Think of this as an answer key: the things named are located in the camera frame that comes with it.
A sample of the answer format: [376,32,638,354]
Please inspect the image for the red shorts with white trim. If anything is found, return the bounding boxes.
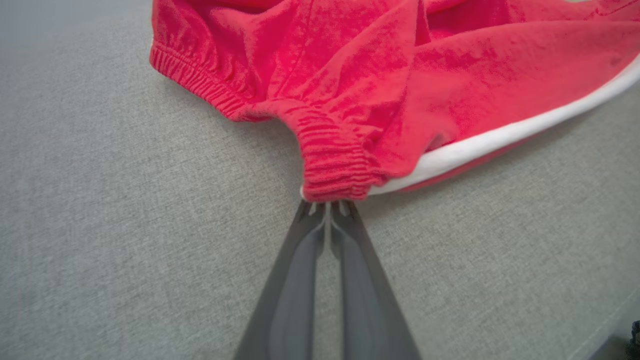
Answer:
[149,0,640,203]

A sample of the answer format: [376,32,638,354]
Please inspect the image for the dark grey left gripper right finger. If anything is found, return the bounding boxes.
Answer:
[330,200,422,360]

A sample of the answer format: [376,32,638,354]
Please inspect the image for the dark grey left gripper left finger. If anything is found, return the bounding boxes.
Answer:
[234,200,328,360]

